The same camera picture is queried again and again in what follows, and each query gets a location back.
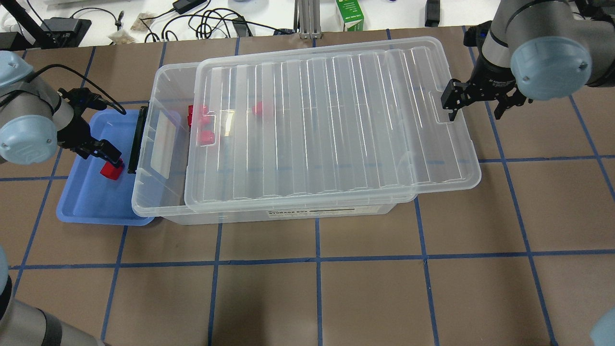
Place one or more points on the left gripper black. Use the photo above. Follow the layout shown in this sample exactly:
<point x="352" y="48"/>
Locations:
<point x="75" y="138"/>

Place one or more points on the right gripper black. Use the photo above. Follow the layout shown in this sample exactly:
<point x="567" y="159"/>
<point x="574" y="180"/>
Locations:
<point x="495" y="78"/>

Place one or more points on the red block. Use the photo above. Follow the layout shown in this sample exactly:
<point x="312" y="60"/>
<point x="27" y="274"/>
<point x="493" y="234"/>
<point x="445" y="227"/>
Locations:
<point x="261" y="109"/>
<point x="111" y="172"/>
<point x="206" y="138"/>
<point x="200" y="116"/>

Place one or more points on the clear plastic box lid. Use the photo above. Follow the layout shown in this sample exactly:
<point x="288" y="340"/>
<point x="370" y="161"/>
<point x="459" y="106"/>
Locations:
<point x="411" y="74"/>

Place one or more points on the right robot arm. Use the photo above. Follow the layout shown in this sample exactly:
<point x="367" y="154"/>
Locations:
<point x="533" y="50"/>

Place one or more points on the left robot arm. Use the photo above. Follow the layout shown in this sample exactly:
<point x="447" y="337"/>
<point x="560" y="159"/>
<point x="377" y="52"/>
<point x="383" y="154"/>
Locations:
<point x="36" y="119"/>

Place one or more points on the clear plastic storage box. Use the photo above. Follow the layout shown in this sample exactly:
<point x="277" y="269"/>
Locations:
<point x="325" y="149"/>

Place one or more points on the red block in box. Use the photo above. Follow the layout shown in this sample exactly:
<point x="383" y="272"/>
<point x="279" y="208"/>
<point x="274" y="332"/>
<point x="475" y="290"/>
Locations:
<point x="206" y="138"/>
<point x="200" y="116"/>
<point x="261" y="109"/>

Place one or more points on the blue plastic tray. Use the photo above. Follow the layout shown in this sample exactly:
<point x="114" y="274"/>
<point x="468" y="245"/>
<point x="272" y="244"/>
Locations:
<point x="88" y="197"/>

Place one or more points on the green white carton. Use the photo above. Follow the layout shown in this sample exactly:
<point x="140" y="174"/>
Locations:
<point x="350" y="15"/>

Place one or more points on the black power adapter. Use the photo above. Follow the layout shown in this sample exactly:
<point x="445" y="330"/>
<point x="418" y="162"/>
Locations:
<point x="184" y="6"/>

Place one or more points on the aluminium frame post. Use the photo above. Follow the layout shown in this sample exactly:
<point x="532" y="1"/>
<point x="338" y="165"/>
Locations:
<point x="307" y="19"/>

